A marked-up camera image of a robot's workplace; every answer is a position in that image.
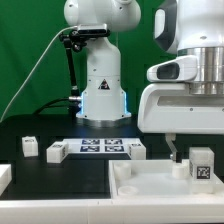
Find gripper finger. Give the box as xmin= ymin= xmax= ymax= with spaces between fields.
xmin=165 ymin=133 xmax=182 ymax=163

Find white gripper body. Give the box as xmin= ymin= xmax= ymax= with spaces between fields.
xmin=137 ymin=83 xmax=224 ymax=134

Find white square tabletop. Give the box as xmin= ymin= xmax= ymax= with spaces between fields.
xmin=108 ymin=160 xmax=224 ymax=199

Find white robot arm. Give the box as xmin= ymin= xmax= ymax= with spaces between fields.
xmin=64 ymin=0 xmax=224 ymax=134

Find white sheet with markers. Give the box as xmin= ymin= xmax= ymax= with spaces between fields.
xmin=64 ymin=138 xmax=141 ymax=154

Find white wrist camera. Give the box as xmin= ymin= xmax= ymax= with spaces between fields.
xmin=147 ymin=55 xmax=198 ymax=82

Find white fence front rail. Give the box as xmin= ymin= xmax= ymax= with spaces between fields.
xmin=0 ymin=198 xmax=224 ymax=224

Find white fence rail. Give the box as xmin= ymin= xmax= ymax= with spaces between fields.
xmin=0 ymin=198 xmax=224 ymax=224
xmin=0 ymin=164 xmax=12 ymax=196

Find grey mounted camera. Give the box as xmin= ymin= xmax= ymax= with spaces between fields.
xmin=77 ymin=24 xmax=110 ymax=37

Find black base cables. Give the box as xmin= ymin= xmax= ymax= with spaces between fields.
xmin=33 ymin=97 xmax=81 ymax=116

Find white camera cable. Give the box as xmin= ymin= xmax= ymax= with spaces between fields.
xmin=0 ymin=25 xmax=80 ymax=124

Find white fence left rail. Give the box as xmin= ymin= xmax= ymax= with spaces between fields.
xmin=0 ymin=164 xmax=12 ymax=196

